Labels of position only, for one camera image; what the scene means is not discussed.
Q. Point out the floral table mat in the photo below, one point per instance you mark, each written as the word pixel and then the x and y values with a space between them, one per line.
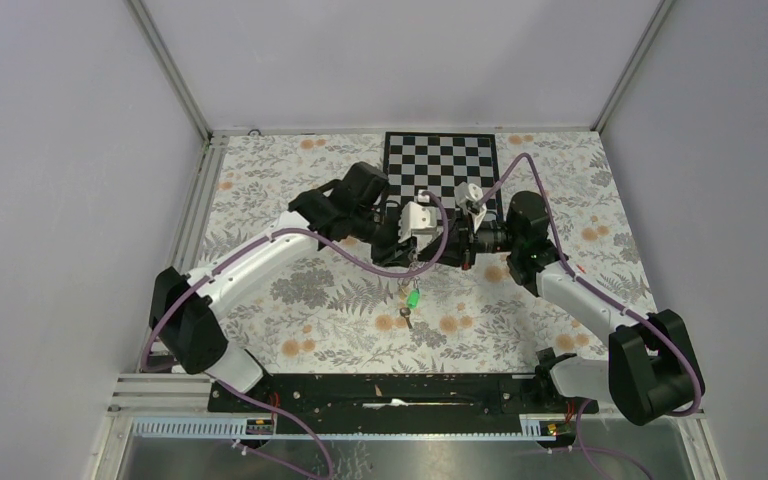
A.
pixel 323 314

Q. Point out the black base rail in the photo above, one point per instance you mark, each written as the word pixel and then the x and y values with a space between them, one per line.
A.
pixel 464 405

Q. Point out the green tag key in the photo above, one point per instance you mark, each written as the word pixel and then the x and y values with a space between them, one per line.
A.
pixel 411 302

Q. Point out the black white chessboard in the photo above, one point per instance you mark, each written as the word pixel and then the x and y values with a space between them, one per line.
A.
pixel 437 162

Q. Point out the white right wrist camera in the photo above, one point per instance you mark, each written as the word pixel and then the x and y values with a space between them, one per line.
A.
pixel 469 199

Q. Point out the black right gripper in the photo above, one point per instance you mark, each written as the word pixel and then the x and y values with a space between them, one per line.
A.
pixel 461 245

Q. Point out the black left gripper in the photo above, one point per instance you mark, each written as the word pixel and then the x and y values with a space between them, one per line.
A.
pixel 394 254

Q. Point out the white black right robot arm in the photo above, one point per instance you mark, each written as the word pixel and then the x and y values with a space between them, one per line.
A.
pixel 651 368

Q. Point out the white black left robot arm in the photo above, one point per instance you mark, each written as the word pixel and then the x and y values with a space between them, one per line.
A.
pixel 187 307

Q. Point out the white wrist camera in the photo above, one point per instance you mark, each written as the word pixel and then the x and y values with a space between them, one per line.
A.
pixel 469 199
pixel 418 223

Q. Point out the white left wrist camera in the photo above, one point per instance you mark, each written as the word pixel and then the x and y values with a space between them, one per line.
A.
pixel 418 223

